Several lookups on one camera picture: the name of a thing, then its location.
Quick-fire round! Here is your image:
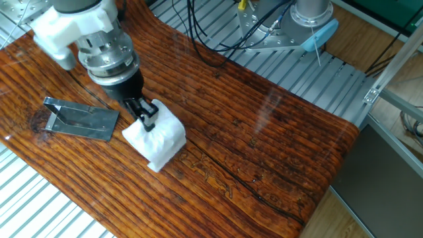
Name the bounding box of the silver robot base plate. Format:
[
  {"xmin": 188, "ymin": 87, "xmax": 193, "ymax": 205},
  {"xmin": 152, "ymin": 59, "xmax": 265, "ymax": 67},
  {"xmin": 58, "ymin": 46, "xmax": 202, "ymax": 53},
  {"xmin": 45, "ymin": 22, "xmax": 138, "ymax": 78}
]
[{"xmin": 237, "ymin": 0, "xmax": 310, "ymax": 54}]

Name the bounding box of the grey cable bundle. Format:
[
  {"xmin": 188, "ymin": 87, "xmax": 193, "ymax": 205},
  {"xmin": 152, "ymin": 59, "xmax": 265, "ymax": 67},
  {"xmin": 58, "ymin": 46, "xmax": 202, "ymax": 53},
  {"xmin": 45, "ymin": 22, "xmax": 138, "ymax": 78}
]
[{"xmin": 399, "ymin": 105, "xmax": 423, "ymax": 148}]

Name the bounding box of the aluminium frame rail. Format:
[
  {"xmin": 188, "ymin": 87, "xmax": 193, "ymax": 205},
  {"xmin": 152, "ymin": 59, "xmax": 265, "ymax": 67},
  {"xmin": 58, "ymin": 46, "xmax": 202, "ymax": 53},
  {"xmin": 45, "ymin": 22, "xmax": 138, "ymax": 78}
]
[
  {"xmin": 360, "ymin": 114, "xmax": 423, "ymax": 179},
  {"xmin": 379, "ymin": 89, "xmax": 423, "ymax": 123}
]

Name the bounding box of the cable with metal connector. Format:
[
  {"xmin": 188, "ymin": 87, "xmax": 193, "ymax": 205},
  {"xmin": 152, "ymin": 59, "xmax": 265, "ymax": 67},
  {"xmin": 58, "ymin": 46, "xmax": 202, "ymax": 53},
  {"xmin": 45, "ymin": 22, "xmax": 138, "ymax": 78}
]
[{"xmin": 269, "ymin": 0, "xmax": 297, "ymax": 34}]

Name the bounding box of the glossy wood-grain table mat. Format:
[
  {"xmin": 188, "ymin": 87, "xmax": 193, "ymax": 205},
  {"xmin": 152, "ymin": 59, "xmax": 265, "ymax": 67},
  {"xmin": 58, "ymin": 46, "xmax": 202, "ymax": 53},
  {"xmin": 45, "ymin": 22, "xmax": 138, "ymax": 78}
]
[{"xmin": 0, "ymin": 0, "xmax": 360, "ymax": 238}]

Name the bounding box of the shiny metal toilet paper holder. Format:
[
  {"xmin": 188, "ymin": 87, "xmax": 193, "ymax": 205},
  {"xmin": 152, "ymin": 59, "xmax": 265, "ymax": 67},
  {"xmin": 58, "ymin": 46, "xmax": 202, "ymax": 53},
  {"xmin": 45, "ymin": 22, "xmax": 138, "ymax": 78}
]
[{"xmin": 42, "ymin": 96, "xmax": 120, "ymax": 142}]

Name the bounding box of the white zip tie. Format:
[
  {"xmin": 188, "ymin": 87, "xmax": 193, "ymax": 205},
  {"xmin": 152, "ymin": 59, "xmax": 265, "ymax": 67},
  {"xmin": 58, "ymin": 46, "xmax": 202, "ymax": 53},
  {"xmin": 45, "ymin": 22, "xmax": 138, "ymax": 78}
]
[{"xmin": 310, "ymin": 25, "xmax": 321, "ymax": 67}]

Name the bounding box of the thin white cable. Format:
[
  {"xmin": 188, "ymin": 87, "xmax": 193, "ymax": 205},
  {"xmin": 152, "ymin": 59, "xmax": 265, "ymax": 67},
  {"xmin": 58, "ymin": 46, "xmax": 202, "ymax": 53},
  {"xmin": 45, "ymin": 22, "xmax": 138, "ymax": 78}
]
[{"xmin": 0, "ymin": 0, "xmax": 33, "ymax": 50}]

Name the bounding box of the silver perforated metal plate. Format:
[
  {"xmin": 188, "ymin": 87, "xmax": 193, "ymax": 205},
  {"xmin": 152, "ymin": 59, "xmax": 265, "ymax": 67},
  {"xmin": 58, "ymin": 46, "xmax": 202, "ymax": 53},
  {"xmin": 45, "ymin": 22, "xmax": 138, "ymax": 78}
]
[{"xmin": 0, "ymin": 0, "xmax": 54, "ymax": 26}]

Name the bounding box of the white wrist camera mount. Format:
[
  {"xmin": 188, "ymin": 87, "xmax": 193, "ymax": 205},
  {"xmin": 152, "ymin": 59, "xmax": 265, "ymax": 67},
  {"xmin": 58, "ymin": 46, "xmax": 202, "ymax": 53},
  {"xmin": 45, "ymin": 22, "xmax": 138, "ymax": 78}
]
[{"xmin": 29, "ymin": 0, "xmax": 120, "ymax": 72}]

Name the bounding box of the black floor cable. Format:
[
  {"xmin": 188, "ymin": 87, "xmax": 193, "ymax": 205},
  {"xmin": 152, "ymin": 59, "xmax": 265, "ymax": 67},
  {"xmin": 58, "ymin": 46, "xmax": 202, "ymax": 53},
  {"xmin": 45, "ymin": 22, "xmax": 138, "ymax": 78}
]
[{"xmin": 365, "ymin": 13, "xmax": 423, "ymax": 79}]

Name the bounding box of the aluminium frame post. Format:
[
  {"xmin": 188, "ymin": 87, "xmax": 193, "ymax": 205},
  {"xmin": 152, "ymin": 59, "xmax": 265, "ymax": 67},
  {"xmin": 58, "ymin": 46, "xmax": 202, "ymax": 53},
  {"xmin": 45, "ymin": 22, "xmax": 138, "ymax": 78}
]
[{"xmin": 362, "ymin": 22, "xmax": 423, "ymax": 106}]

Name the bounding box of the white toilet paper roll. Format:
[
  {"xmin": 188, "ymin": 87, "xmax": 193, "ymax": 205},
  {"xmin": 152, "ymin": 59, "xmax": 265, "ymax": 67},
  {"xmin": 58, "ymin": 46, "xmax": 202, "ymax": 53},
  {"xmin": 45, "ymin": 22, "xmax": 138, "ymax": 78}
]
[{"xmin": 121, "ymin": 99, "xmax": 188, "ymax": 173}]

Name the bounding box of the dark grey panel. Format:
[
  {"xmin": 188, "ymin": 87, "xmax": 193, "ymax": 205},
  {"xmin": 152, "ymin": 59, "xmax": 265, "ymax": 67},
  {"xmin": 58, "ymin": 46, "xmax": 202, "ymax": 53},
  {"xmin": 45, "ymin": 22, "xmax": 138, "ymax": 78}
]
[{"xmin": 330, "ymin": 124, "xmax": 423, "ymax": 238}]

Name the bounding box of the green board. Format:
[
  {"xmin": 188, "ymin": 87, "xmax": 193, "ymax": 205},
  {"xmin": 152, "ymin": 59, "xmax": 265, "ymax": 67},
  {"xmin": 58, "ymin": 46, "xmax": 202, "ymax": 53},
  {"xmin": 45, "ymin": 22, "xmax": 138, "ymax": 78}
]
[{"xmin": 350, "ymin": 0, "xmax": 423, "ymax": 34}]

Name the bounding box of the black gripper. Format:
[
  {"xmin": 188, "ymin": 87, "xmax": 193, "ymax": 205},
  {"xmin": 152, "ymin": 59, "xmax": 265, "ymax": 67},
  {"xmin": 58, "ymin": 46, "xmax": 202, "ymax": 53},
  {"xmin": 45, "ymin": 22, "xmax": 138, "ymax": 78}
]
[{"xmin": 98, "ymin": 69, "xmax": 159, "ymax": 132}]

